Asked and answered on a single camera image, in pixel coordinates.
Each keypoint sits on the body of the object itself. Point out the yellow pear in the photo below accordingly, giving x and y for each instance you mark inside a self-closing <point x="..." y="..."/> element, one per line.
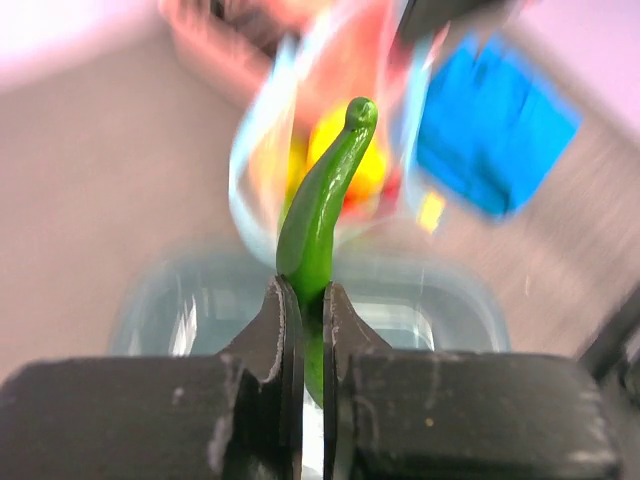
<point x="371" y="173"/>

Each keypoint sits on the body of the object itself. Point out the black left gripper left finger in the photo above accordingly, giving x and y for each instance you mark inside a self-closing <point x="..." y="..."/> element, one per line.
<point x="236" y="414"/>

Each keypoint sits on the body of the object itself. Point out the pink divided organizer box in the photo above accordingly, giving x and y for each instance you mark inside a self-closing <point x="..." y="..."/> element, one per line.
<point x="236" y="41"/>

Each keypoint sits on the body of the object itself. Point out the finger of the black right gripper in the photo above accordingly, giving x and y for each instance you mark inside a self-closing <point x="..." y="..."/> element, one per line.
<point x="422" y="19"/>

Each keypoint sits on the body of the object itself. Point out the green chili pepper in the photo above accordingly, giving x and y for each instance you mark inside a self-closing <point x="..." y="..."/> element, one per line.
<point x="304" y="255"/>

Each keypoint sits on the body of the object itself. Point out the clear zip top bag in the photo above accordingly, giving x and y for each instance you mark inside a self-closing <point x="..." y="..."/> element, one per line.
<point x="352" y="51"/>

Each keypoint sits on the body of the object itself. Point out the blue folded cloth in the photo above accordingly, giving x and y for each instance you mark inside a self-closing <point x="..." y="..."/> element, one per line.
<point x="492" y="127"/>

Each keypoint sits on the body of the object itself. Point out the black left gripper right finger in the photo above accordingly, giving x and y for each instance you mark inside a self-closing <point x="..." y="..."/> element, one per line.
<point x="417" y="414"/>

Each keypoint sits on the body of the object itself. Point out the clear blue plastic tray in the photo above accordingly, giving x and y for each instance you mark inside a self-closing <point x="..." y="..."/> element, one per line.
<point x="198" y="302"/>

